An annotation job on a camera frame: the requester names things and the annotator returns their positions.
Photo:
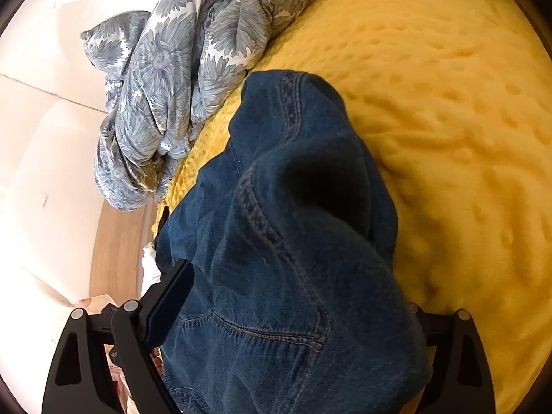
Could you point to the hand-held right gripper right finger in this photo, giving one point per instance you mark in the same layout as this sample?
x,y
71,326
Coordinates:
x,y
440,323

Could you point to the grey floral duvet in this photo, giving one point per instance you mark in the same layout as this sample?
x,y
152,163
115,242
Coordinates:
x,y
164,73

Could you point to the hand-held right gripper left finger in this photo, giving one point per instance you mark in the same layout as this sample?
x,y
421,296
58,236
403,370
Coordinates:
x,y
170,299

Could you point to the white shirt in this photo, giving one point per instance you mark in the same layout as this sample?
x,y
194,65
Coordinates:
x,y
151,263

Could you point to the blue denim shirt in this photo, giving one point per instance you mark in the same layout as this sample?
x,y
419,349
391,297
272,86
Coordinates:
x,y
280,224

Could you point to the wooden headboard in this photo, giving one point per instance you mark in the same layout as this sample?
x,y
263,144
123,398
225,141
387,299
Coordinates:
x,y
116,258

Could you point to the yellow dotted blanket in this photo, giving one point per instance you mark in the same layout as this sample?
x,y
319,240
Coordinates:
x,y
453,116

